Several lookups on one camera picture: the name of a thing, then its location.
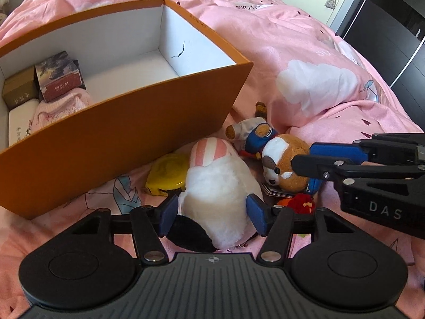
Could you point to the pink printed duvet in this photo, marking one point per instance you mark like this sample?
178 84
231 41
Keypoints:
298 40

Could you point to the printed box with red side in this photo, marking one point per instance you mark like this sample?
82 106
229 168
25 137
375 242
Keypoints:
59 86

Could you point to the brown plush toy blue outfit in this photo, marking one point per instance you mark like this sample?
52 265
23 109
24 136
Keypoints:
285 149

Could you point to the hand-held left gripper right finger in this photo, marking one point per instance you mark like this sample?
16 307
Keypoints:
257 214

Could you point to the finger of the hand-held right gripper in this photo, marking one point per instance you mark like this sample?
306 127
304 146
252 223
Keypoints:
315 166
335 151

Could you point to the dark wardrobe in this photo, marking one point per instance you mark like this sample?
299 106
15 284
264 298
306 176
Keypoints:
381 23

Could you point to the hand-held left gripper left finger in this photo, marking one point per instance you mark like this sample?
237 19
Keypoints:
167 216

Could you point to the paper hang tag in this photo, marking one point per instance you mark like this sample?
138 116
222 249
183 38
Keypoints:
272 191

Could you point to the pink towel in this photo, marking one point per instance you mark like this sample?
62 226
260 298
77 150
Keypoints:
56 109

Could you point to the white glasses case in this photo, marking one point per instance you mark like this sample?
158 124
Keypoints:
18 126

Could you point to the small gold box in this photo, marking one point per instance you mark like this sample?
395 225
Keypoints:
20 89

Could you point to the white plush toy pink stripes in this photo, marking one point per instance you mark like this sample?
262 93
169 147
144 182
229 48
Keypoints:
215 189

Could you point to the small patterned pouch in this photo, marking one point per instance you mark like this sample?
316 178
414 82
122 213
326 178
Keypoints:
330 2

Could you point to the yellow tape measure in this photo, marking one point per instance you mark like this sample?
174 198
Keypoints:
166 172

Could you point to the small red plush charm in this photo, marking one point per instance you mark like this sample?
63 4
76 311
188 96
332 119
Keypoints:
300 204

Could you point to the orange cardboard box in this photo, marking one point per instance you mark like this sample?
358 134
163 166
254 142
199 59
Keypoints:
116 146

